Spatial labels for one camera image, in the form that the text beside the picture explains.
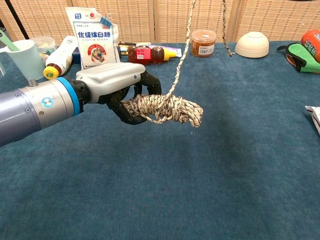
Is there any bamboo folding screen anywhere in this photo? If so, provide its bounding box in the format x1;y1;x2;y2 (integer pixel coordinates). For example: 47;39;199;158
0;0;320;47

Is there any blue felt table mat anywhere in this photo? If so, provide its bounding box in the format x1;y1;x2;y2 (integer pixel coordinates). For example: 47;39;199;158
0;41;320;240

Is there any white bottle yellow cap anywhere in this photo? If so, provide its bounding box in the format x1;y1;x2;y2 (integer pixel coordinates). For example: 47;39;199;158
42;35;80;81

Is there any blue binder clip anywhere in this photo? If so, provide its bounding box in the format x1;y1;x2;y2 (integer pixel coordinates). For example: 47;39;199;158
99;14;113;29

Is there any clear tub of clips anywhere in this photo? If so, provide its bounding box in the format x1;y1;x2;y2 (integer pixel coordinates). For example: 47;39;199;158
29;36;57;63

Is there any amber honey bottle yellow cap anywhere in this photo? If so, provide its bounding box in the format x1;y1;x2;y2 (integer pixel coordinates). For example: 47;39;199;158
127;45;177;65

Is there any pale blue plastic mug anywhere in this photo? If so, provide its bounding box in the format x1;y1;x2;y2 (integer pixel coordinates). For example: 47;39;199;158
0;39;46;81

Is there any black tripod pole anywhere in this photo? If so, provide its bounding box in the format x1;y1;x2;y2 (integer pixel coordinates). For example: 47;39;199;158
4;0;30;41

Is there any orange snack package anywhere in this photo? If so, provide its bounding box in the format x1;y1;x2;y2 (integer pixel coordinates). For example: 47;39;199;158
300;29;320;63

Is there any white bun snack packet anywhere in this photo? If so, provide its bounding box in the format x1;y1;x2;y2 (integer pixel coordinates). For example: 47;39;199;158
304;105;320;137

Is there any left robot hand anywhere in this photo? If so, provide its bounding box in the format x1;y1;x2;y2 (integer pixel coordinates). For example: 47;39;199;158
74;62;163;126

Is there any white sugar bag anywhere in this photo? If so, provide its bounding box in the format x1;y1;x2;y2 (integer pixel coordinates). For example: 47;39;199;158
64;6;121;70

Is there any beige speckled braided rope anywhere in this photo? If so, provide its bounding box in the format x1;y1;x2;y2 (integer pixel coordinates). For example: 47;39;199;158
121;0;236;129

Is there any green plastic scoop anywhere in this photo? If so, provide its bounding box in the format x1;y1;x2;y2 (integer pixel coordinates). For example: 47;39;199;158
0;28;21;53

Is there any green cloth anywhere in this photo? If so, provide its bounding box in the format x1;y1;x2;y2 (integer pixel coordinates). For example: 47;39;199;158
276;42;320;74

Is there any clear jar orange lid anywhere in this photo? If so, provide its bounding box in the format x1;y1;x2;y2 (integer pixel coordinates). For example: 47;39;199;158
190;29;217;58

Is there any beige upturned bowl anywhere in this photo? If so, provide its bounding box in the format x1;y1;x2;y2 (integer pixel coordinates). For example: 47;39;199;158
234;31;270;59

